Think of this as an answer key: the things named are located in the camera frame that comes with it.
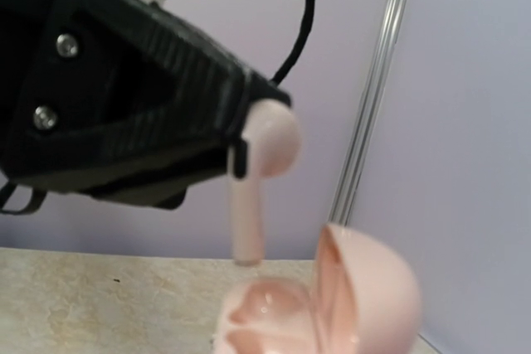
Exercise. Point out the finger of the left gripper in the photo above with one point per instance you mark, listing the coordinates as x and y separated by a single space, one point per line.
165 188
119 94

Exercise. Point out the pink earbud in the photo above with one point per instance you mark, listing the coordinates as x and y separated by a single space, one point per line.
269 145

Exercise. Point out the pink earbud charging case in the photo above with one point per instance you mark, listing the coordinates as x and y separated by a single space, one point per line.
363 298

